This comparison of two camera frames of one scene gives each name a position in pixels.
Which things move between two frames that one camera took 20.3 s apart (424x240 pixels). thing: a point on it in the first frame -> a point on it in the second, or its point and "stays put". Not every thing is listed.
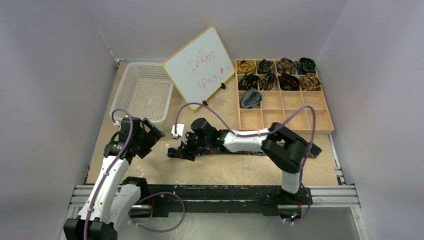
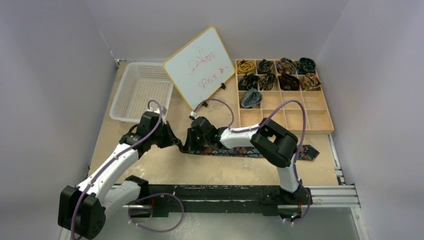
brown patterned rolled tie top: (286, 66) stays put
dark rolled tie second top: (265, 66) stays put
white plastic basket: (145, 91) stays put
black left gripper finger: (152, 137) -> (173, 139)
